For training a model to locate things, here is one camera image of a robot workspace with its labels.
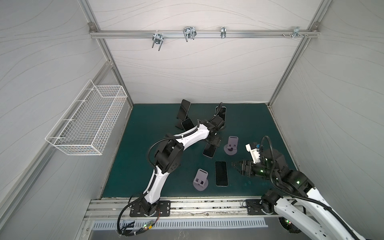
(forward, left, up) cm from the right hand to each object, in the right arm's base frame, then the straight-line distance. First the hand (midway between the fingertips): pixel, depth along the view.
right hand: (238, 160), depth 71 cm
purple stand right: (+14, 0, -14) cm, 20 cm away
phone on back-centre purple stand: (+25, +28, -6) cm, 38 cm away
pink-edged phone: (+14, +13, -17) cm, 26 cm away
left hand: (+19, +10, -13) cm, 25 cm away
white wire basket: (+6, +72, +14) cm, 73 cm away
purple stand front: (-7, +18, -12) cm, 23 cm away
